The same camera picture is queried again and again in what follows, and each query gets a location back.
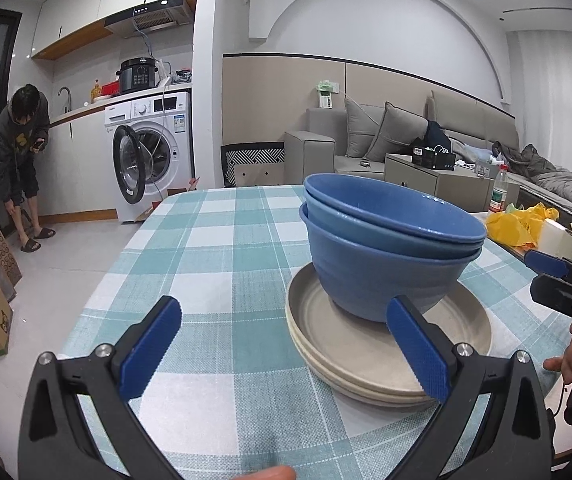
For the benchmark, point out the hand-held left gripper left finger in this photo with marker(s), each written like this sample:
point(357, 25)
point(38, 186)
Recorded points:
point(151, 350)

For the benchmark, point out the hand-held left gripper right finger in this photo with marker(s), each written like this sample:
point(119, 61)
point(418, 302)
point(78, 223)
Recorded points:
point(418, 350)

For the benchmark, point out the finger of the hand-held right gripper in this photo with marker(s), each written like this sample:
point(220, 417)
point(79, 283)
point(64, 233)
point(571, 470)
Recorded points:
point(550, 290)
point(548, 264)

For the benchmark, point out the beige plate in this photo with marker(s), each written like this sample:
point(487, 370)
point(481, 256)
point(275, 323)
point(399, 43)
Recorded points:
point(365, 401)
point(360, 391)
point(311, 310)

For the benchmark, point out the blue bowl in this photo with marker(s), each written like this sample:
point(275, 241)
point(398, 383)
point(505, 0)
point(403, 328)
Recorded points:
point(365, 195)
point(365, 285)

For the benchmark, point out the person's right hand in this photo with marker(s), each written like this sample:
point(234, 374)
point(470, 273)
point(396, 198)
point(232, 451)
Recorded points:
point(568, 365)

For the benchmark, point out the person's left hand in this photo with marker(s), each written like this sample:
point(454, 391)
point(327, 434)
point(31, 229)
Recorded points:
point(273, 474)

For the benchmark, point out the white paper cup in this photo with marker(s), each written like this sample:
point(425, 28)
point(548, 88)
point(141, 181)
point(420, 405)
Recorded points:
point(558, 242)

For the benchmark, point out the yellow plastic bag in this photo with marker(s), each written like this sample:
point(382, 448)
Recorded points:
point(510, 225)

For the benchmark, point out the dark grey duvet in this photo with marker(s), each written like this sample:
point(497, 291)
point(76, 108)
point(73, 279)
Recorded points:
point(555, 180)

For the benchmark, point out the plastic water bottle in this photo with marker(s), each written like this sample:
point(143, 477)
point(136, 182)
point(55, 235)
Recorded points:
point(499, 195)

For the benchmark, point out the teal checkered tablecloth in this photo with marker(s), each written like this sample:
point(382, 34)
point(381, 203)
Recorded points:
point(206, 260)

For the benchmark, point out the grey box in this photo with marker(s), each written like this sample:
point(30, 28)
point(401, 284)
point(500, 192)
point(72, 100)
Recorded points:
point(488, 169)

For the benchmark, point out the black box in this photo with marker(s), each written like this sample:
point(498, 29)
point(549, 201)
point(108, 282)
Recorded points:
point(435, 161)

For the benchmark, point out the grey side cabinet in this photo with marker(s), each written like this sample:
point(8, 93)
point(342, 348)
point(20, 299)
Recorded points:
point(415, 185)

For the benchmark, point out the bed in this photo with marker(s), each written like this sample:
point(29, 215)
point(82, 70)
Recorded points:
point(470, 120)

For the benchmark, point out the white curtain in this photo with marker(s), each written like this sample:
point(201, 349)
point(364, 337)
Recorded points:
point(555, 100)

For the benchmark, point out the red cardboard box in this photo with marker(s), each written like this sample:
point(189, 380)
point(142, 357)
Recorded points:
point(193, 185)

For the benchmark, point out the dark clothes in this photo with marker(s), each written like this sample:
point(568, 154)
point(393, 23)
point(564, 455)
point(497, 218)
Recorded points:
point(435, 135)

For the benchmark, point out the white counter cabinet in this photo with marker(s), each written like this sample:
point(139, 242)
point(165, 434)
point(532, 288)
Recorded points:
point(81, 170)

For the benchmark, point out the grey cushion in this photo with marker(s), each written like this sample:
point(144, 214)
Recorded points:
point(358, 130)
point(398, 132)

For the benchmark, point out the black white patterned mat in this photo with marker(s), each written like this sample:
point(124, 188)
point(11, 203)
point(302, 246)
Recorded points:
point(253, 157)

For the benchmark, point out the grey sofa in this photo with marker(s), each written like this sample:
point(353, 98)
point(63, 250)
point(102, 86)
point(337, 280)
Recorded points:
point(311, 160)

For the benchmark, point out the white washing machine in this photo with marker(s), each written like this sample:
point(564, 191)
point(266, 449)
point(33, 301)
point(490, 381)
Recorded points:
point(166, 130)

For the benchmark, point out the yellow bottle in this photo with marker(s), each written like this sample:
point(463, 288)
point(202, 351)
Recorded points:
point(96, 94)

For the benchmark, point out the red container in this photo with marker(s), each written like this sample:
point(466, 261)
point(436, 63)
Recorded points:
point(110, 89)

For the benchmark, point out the metal faucet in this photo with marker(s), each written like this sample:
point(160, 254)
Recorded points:
point(68, 97)

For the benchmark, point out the black pressure cooker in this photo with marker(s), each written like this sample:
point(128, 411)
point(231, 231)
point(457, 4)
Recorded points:
point(138, 77)

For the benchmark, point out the steel range hood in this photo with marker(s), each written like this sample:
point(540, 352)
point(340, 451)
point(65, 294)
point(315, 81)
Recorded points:
point(156, 17)

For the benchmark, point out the green white wall device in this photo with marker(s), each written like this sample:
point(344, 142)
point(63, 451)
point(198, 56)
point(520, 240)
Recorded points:
point(327, 97)

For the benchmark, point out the white wall cabinets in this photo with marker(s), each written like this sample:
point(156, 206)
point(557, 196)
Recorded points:
point(81, 5)

